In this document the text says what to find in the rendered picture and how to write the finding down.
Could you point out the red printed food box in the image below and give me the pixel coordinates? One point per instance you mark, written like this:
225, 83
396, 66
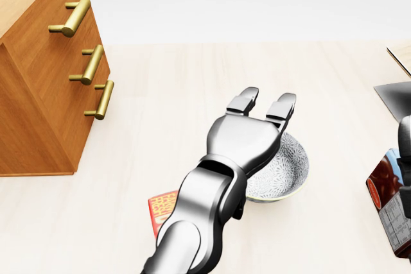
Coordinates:
160, 210

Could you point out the medium wooden drawer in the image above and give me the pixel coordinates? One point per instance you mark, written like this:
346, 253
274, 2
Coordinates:
61, 94

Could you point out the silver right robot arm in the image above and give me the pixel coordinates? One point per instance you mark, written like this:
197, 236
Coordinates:
406, 145

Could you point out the wooden cabinet with drawers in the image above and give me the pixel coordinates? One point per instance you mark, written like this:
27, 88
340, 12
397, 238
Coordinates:
29, 126

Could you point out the small wooden drawer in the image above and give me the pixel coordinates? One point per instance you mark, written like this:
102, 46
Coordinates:
82, 129

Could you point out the large wooden drawer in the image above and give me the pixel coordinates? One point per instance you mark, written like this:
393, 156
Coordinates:
41, 49

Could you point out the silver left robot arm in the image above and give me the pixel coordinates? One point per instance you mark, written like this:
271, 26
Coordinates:
199, 216

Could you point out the thin pale flat board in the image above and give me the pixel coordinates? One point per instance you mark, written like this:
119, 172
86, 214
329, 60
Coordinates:
399, 60

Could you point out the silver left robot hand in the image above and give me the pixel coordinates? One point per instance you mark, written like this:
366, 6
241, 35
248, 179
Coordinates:
244, 139

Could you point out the grey patterned bowl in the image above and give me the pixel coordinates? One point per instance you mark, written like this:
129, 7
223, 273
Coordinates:
282, 171

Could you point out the brown printed food box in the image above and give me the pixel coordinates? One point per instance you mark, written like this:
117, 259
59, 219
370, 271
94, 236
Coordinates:
385, 197

